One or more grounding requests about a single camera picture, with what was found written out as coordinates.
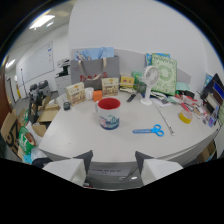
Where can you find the white printer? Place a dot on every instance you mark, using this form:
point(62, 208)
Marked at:
point(63, 75)

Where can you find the small yellow box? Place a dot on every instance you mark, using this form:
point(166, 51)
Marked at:
point(127, 81)

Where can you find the black remote control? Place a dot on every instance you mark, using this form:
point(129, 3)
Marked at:
point(131, 97)

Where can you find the green packet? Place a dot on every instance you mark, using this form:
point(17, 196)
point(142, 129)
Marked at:
point(138, 79)

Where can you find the green snack bag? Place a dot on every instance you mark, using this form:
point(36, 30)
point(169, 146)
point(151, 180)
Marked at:
point(26, 139)

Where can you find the yellow tape roll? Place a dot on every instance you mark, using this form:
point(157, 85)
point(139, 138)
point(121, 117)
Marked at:
point(185, 116)

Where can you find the grey paper gift bag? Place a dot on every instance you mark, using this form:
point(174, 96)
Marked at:
point(95, 71)

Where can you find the small black device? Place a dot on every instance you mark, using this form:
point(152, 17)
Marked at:
point(66, 106)

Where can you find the green patterned book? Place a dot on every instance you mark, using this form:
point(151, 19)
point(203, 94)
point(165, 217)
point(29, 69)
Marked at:
point(164, 74)

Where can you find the black office chair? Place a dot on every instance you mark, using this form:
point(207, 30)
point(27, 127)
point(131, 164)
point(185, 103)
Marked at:
point(37, 96)

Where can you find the wall whiteboard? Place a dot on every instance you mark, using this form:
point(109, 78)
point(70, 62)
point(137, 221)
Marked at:
point(37, 63)

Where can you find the beige printed box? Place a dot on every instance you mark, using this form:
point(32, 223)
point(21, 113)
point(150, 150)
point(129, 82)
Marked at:
point(75, 93)
point(110, 87)

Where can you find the brown cardboard box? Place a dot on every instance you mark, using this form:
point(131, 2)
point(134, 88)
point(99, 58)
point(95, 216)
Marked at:
point(47, 114)

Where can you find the white cup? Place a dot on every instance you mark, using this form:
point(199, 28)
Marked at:
point(89, 93)

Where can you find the white desk fan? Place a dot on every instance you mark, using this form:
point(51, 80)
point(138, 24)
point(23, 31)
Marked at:
point(149, 84)

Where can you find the red-rimmed printed mug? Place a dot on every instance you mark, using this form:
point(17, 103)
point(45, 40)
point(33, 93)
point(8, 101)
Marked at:
point(108, 113)

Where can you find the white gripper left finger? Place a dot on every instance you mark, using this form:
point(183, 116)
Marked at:
point(68, 167)

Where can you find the small orange box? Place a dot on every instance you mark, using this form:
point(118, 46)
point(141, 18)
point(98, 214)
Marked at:
point(97, 95)

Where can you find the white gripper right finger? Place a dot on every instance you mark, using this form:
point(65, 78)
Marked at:
point(156, 168)

